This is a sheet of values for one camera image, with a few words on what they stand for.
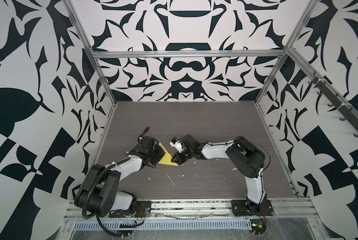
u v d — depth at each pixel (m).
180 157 0.82
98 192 0.42
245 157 0.52
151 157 0.76
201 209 0.76
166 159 0.91
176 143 0.85
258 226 0.71
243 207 0.74
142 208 0.74
